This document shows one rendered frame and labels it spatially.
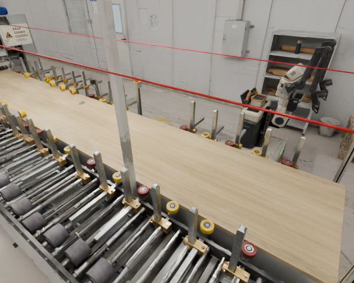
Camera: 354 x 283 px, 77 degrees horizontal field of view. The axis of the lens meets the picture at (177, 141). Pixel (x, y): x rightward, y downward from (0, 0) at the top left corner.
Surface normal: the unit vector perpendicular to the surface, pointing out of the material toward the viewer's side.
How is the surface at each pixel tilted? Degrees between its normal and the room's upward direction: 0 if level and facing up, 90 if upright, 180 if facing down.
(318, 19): 90
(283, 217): 0
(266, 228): 0
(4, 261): 0
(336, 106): 90
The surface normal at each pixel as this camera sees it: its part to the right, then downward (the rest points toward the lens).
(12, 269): 0.00, -0.84
